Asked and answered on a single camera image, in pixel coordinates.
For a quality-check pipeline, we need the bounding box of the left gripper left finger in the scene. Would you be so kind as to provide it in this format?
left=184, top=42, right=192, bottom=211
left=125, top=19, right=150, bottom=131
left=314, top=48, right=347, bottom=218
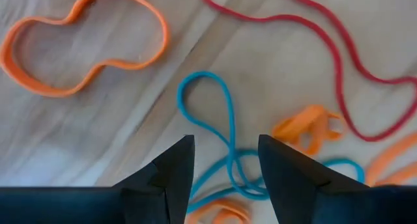
left=0, top=135, right=195, bottom=224

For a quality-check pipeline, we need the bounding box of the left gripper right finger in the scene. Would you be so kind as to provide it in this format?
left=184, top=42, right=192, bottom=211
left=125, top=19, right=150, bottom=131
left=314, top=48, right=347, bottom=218
left=259, top=135, right=417, bottom=224

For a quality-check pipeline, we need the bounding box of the blue rubber band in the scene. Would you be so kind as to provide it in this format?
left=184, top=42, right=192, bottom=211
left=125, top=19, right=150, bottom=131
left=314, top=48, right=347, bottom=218
left=177, top=70, right=366, bottom=214

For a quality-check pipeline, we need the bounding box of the red rubber band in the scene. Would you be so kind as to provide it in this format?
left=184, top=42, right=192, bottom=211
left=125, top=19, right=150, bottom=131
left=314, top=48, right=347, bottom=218
left=198, top=0, right=417, bottom=143

